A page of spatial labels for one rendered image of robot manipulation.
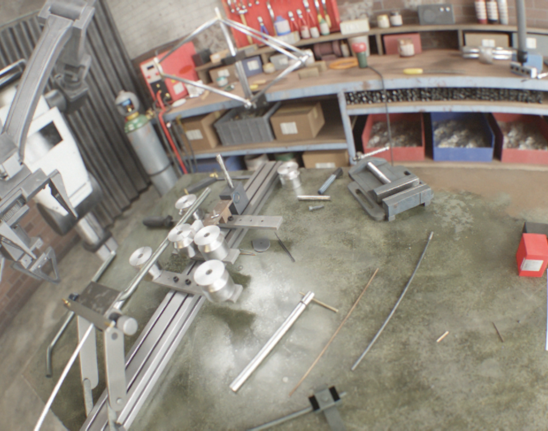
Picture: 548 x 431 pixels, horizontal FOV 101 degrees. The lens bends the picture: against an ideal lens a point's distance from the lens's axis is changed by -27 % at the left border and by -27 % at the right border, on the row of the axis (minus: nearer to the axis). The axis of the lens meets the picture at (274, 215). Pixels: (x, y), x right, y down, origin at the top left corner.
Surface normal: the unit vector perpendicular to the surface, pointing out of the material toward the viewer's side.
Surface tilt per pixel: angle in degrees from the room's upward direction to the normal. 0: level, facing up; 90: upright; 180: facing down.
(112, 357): 90
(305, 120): 92
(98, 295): 0
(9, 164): 96
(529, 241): 0
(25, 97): 73
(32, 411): 0
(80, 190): 90
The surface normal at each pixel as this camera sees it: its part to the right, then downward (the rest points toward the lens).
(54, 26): 0.57, 0.05
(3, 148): 0.61, -0.31
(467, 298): -0.28, -0.76
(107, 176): 0.26, 0.52
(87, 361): 0.89, 0.04
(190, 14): -0.36, 0.65
